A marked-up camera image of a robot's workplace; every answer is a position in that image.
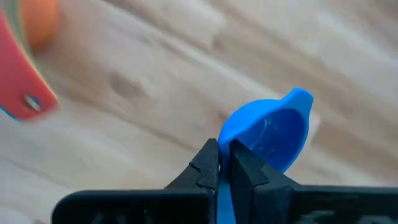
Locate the large blue measuring cup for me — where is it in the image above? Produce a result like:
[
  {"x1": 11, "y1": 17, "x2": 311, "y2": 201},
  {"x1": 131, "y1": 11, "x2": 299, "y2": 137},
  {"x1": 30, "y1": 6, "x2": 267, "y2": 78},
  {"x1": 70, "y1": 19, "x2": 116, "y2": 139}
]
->
[{"x1": 0, "y1": 104, "x2": 17, "y2": 121}]

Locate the small blue measuring cup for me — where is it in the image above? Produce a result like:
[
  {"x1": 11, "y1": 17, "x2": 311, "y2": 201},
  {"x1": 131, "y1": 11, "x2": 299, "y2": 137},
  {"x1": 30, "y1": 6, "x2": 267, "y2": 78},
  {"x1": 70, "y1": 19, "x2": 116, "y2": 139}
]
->
[{"x1": 216, "y1": 87, "x2": 315, "y2": 224}]

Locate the orange measuring cup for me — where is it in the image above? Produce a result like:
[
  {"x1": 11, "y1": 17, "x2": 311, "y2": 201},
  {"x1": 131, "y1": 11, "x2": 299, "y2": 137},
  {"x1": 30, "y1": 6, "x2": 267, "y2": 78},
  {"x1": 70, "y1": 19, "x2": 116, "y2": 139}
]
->
[{"x1": 19, "y1": 0, "x2": 62, "y2": 51}]

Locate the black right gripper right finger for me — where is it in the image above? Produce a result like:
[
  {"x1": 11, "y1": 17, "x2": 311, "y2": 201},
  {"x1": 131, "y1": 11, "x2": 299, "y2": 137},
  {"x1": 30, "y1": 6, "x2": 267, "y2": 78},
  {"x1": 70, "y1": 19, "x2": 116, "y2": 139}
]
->
[{"x1": 228, "y1": 139, "x2": 398, "y2": 224}]

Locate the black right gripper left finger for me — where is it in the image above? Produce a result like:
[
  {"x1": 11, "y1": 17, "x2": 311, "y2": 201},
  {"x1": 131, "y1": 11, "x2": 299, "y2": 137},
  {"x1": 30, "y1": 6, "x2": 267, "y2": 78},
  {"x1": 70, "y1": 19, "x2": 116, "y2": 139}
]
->
[{"x1": 51, "y1": 138, "x2": 220, "y2": 224}]

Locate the red measuring cup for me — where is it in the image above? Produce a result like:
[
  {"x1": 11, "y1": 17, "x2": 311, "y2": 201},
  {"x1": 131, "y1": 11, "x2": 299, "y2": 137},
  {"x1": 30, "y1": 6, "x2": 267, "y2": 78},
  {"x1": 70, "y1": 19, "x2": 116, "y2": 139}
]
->
[{"x1": 0, "y1": 8, "x2": 60, "y2": 121}]

